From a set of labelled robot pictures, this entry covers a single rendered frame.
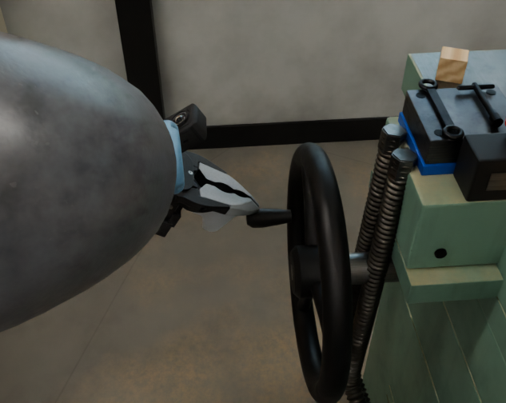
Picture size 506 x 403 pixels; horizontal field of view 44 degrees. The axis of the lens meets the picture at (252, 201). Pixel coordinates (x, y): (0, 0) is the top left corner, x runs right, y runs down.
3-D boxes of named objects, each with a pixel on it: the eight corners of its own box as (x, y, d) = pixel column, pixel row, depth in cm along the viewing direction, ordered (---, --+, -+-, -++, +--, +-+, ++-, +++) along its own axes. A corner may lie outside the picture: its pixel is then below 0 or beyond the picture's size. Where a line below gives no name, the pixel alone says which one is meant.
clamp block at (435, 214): (373, 177, 73) (384, 113, 67) (486, 170, 74) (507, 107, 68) (406, 273, 63) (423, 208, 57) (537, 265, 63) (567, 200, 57)
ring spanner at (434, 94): (415, 81, 64) (416, 77, 64) (434, 81, 64) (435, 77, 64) (445, 141, 57) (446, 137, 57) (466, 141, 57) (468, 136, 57)
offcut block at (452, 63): (461, 84, 82) (468, 61, 80) (435, 80, 83) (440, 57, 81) (463, 72, 85) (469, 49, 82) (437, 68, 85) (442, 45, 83)
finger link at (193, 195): (222, 197, 78) (158, 174, 74) (229, 188, 77) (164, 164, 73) (224, 225, 74) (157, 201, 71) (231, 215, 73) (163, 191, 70)
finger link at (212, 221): (240, 232, 82) (176, 209, 78) (263, 201, 79) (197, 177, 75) (241, 249, 80) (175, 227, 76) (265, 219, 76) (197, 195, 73)
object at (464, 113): (397, 121, 66) (405, 75, 63) (498, 115, 67) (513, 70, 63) (433, 205, 57) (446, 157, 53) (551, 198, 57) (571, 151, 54)
